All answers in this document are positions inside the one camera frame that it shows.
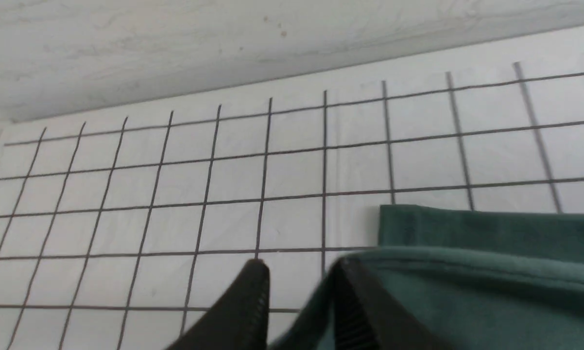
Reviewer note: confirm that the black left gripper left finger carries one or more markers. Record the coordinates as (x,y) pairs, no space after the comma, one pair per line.
(239,318)

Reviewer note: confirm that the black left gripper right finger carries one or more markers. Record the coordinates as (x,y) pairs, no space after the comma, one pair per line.
(367,317)

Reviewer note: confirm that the green long-sleeve shirt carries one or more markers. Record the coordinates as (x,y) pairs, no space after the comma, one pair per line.
(476,280)

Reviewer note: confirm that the white grid tablecloth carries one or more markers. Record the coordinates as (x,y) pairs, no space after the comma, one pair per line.
(120,227)

